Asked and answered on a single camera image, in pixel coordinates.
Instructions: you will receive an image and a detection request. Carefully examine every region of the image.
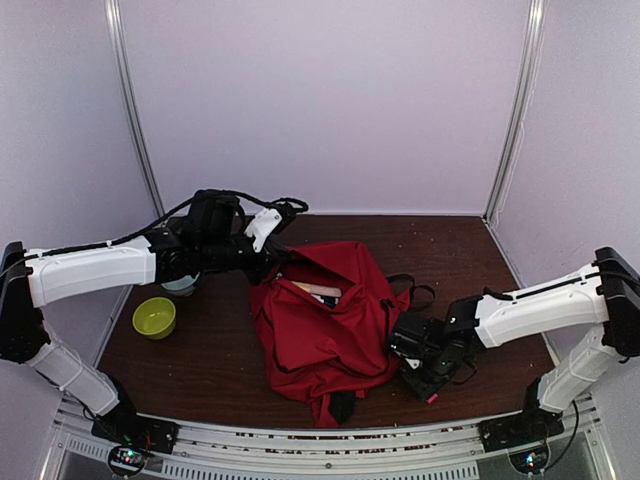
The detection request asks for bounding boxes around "front aluminium rail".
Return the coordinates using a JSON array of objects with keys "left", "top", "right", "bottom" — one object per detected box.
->
[{"left": 35, "top": 395, "right": 622, "bottom": 479}]

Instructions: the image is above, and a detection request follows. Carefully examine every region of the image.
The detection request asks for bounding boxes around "blue capped marker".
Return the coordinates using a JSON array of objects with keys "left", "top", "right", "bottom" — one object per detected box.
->
[{"left": 320, "top": 296, "right": 339, "bottom": 308}]

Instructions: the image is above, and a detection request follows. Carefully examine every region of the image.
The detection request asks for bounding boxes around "right aluminium frame post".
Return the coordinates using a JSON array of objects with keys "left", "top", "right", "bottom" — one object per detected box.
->
[{"left": 484, "top": 0, "right": 547, "bottom": 228}]

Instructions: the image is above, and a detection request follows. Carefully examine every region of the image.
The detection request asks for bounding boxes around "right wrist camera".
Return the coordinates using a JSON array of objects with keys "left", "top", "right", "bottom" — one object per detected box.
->
[{"left": 402, "top": 357, "right": 421, "bottom": 371}]

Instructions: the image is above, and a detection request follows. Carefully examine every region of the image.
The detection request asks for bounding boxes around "beige highlighter marker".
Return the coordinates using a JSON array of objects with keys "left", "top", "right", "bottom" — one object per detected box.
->
[{"left": 292, "top": 281, "right": 342, "bottom": 298}]

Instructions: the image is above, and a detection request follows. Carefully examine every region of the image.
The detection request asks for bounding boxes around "left aluminium frame post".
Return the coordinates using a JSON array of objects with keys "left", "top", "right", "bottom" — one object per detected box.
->
[{"left": 104, "top": 0, "right": 166, "bottom": 217}]

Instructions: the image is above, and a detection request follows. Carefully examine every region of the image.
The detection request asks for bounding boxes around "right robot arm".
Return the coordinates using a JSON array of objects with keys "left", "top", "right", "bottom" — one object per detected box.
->
[{"left": 388, "top": 247, "right": 639, "bottom": 442}]

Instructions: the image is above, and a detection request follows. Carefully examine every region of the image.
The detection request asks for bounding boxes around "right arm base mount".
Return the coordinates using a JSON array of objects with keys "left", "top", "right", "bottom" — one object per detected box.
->
[{"left": 478, "top": 412, "right": 565, "bottom": 452}]

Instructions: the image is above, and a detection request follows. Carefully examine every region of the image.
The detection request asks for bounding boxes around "light blue ceramic bowl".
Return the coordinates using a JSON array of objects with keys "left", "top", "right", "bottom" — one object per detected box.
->
[{"left": 161, "top": 273, "right": 202, "bottom": 297}]

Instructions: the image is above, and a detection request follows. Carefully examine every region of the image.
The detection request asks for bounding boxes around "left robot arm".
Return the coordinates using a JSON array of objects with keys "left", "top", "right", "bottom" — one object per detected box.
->
[{"left": 1, "top": 189, "right": 309, "bottom": 444}]

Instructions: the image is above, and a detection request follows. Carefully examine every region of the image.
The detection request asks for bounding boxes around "red student backpack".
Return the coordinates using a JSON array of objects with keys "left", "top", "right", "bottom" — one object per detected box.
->
[{"left": 249, "top": 242, "right": 435, "bottom": 429}]

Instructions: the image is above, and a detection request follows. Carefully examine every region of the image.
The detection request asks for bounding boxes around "aluminium frame post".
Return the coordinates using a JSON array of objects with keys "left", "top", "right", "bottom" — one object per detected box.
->
[
  {"left": 104, "top": 0, "right": 166, "bottom": 217},
  {"left": 484, "top": 0, "right": 547, "bottom": 228}
]

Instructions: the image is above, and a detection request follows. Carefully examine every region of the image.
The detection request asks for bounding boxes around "lime green bowl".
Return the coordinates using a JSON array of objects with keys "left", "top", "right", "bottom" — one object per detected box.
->
[{"left": 132, "top": 297, "right": 176, "bottom": 340}]

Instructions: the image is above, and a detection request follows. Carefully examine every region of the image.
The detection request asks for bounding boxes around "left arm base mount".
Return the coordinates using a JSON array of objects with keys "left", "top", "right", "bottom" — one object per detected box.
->
[{"left": 91, "top": 416, "right": 179, "bottom": 454}]

